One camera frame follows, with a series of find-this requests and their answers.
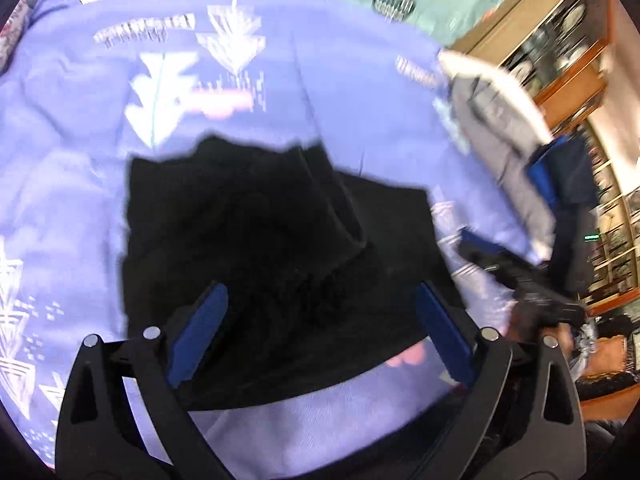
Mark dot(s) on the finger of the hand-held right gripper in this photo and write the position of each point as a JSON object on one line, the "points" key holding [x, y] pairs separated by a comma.
{"points": [[482, 250]]}

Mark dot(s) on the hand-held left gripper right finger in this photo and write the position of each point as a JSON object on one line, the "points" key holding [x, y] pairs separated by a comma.
{"points": [[446, 332]]}

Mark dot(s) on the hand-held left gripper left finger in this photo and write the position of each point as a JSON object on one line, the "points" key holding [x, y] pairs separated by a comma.
{"points": [[200, 330]]}

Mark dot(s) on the black pants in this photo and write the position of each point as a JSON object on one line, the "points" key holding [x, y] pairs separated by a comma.
{"points": [[260, 240]]}

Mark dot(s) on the navy blue garment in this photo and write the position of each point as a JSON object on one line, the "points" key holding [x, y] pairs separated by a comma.
{"points": [[575, 175]]}

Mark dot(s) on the grey and white garment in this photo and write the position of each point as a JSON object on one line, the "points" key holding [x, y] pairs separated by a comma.
{"points": [[500, 120]]}

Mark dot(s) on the purple patterned bedsheet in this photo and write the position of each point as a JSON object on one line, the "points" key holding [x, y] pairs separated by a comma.
{"points": [[325, 85]]}

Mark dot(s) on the wooden display cabinet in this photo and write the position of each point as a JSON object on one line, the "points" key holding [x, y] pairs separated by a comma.
{"points": [[560, 25]]}

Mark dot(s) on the red floral blanket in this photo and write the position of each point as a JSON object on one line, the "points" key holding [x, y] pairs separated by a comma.
{"points": [[12, 35]]}

